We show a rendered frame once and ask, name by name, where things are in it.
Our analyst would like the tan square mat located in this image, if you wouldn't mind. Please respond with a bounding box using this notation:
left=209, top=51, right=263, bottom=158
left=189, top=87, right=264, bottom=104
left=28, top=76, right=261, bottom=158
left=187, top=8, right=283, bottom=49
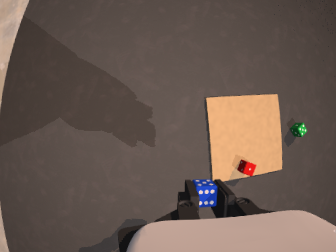
left=206, top=94, right=282, bottom=181

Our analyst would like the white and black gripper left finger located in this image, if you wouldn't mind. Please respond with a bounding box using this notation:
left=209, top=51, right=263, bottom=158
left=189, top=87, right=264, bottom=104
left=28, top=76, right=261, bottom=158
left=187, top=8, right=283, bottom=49
left=118, top=180, right=200, bottom=252

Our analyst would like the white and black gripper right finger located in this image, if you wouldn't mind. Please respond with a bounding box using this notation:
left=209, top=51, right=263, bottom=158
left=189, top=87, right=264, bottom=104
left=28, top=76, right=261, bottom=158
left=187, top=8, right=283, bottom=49
left=211, top=179, right=275, bottom=218

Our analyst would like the blue die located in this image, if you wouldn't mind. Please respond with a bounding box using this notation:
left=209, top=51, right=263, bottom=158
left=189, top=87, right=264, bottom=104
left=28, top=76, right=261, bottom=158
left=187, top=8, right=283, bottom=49
left=192, top=179, right=217, bottom=207

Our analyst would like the green die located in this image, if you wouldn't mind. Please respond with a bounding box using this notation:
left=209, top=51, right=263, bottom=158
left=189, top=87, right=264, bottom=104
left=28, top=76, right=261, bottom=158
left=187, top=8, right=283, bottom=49
left=290, top=123, right=307, bottom=137

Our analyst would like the red die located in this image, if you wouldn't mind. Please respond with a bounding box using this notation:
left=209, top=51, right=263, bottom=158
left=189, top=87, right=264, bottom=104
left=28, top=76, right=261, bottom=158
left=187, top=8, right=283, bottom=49
left=237, top=160, right=256, bottom=176

